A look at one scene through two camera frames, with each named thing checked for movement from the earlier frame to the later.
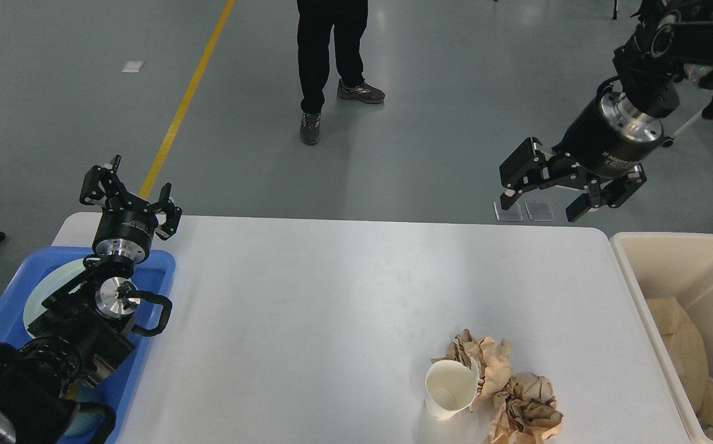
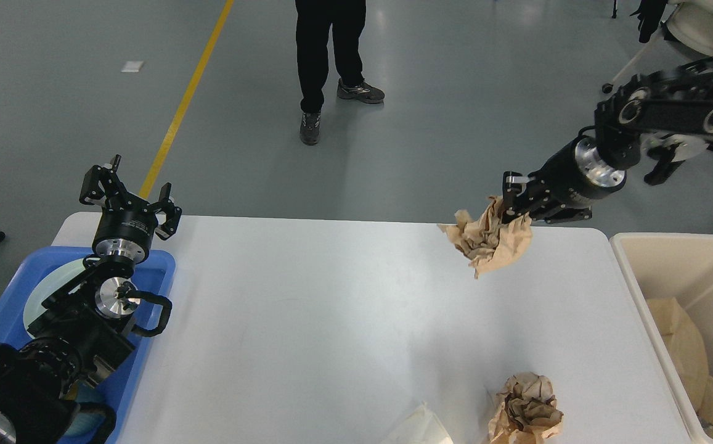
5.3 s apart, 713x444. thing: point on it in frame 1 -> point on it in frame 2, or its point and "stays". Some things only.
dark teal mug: (95, 415) stays
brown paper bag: (708, 397) stays
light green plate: (69, 274) stays
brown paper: (493, 360) -> (490, 245)
